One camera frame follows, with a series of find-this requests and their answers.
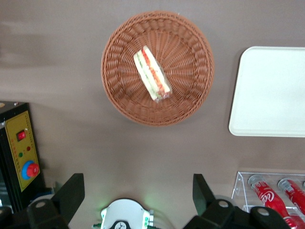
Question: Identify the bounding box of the red cola bottle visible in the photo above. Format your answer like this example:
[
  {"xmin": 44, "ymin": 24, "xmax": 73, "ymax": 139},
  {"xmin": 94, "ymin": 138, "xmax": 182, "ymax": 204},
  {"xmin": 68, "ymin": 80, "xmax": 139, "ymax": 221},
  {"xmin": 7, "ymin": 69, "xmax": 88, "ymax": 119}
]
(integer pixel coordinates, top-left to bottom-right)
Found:
[
  {"xmin": 282, "ymin": 213, "xmax": 305, "ymax": 229},
  {"xmin": 247, "ymin": 175, "xmax": 290, "ymax": 221},
  {"xmin": 277, "ymin": 177, "xmax": 305, "ymax": 215}
]

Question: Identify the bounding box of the clear acrylic bottle rack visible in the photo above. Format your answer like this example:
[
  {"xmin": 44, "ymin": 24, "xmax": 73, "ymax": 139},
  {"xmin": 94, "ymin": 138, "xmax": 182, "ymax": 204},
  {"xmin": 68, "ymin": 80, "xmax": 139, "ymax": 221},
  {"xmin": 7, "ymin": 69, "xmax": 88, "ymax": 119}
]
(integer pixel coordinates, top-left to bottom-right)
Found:
[{"xmin": 231, "ymin": 171, "xmax": 305, "ymax": 229}]

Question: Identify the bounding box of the black food warmer yellow panel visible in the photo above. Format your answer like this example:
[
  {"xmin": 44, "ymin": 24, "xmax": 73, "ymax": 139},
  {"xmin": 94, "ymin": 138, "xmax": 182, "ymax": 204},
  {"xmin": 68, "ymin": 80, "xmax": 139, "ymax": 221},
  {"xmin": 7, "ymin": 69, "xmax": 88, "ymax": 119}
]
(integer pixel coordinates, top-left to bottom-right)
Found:
[{"xmin": 0, "ymin": 101, "xmax": 46, "ymax": 213}]

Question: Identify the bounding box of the brown round wicker basket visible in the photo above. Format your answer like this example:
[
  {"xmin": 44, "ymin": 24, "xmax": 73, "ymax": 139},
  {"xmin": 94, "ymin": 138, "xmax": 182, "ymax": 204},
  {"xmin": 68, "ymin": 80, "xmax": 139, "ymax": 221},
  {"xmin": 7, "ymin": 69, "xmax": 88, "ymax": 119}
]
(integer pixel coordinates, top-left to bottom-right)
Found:
[{"xmin": 101, "ymin": 10, "xmax": 215, "ymax": 127}]

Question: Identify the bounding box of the cream plastic tray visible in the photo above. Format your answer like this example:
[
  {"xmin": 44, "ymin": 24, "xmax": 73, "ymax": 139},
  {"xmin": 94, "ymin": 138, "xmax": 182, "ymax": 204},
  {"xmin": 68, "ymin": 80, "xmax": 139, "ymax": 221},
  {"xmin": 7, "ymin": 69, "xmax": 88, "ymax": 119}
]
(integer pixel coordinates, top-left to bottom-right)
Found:
[{"xmin": 228, "ymin": 46, "xmax": 305, "ymax": 138}]

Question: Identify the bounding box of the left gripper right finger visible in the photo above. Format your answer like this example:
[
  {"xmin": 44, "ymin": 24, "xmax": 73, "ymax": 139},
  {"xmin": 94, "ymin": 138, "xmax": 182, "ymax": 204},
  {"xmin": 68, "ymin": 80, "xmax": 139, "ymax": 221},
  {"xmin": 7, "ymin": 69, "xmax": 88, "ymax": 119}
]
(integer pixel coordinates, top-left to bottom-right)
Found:
[{"xmin": 183, "ymin": 173, "xmax": 290, "ymax": 229}]

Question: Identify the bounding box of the triangle sandwich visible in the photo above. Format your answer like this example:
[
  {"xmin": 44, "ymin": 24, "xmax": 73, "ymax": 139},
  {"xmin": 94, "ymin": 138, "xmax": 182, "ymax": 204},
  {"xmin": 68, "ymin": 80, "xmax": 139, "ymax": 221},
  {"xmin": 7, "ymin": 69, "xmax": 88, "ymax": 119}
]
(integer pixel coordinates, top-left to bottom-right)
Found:
[{"xmin": 132, "ymin": 45, "xmax": 173, "ymax": 104}]

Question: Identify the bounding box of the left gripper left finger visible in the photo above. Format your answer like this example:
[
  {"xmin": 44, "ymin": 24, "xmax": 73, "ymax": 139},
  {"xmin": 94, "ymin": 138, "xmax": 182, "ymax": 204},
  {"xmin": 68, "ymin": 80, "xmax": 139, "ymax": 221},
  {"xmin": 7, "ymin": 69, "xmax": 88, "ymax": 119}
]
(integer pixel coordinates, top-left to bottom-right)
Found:
[{"xmin": 0, "ymin": 173, "xmax": 85, "ymax": 229}]

